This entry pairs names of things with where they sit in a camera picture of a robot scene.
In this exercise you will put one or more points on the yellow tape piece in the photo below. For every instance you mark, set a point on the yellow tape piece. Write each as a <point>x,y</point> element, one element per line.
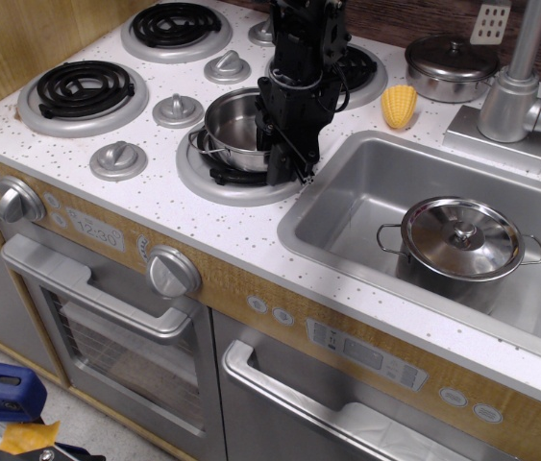
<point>24,437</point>

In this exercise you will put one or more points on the silver stovetop knob back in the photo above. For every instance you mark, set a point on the silver stovetop knob back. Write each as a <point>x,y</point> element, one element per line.
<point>262,34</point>

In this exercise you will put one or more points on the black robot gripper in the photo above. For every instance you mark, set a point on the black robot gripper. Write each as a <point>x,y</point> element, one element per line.
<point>289,120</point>

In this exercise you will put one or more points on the back right stove burner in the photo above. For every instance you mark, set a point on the back right stove burner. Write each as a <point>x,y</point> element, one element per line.
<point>366,78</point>

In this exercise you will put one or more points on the small steel pan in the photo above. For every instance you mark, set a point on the small steel pan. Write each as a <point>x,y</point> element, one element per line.
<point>230,132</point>

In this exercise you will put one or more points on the silver toy faucet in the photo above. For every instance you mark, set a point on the silver toy faucet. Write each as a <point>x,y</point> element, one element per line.
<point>507,128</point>

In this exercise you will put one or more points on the right oven dial knob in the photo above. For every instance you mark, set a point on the right oven dial knob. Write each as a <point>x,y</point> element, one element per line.
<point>170,274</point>

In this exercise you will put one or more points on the front left stove burner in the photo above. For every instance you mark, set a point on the front left stove burner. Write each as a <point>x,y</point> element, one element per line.
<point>82,98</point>

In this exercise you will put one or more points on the oven door with handle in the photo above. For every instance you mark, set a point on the oven door with handle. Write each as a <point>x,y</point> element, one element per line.
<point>149,359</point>

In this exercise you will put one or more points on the stove burner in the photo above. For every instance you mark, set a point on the stove burner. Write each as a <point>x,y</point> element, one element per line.
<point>176,32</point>
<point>194,171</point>
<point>366,78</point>
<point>82,98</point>

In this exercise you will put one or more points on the silver stovetop knob front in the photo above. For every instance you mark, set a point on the silver stovetop knob front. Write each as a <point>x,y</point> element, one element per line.
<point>118,161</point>

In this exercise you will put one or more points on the blue clamp tool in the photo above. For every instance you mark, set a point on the blue clamp tool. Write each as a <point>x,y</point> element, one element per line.
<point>22,394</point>

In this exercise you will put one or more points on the lidded steel pot in sink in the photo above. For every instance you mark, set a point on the lidded steel pot in sink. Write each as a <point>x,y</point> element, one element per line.
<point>460,249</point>

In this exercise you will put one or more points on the grey sink basin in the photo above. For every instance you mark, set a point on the grey sink basin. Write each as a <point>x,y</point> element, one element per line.
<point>374,179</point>

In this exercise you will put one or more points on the oven dial knob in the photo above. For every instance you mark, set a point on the oven dial knob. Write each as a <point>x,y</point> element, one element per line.
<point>19,201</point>
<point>170,274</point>

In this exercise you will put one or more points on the lidded steel pan on counter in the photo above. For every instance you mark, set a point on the lidded steel pan on counter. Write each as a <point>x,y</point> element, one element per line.
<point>449,69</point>

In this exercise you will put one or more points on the back left stove burner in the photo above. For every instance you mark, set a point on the back left stove burner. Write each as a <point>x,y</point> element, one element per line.
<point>176,32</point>

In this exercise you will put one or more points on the left oven dial knob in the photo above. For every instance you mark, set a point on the left oven dial knob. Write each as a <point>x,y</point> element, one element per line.
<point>19,201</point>

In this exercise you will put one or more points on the white slotted spatula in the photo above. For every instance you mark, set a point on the white slotted spatula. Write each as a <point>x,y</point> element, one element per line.
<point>491,22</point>

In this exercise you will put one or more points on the silver stovetop knob upper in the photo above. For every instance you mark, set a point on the silver stovetop knob upper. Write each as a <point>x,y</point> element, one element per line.
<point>227,69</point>

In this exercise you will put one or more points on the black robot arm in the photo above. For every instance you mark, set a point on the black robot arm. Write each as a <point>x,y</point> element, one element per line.
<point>310,37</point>

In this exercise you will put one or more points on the yellow toy corn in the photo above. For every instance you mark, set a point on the yellow toy corn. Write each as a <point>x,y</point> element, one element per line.
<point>398,104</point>

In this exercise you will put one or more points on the dishwasher door with handle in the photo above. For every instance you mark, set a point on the dishwasher door with handle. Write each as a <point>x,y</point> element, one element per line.
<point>312,386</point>

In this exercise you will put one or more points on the silver stovetop knob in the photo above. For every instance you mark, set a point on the silver stovetop knob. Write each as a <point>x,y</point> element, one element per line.
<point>262,34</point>
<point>118,161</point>
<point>227,69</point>
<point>178,112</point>

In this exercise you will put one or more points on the silver stovetop knob middle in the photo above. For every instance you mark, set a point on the silver stovetop knob middle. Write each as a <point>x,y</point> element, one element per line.
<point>178,112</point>

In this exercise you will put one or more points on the front right stove burner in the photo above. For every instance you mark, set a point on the front right stove burner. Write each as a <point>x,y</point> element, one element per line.
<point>194,171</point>

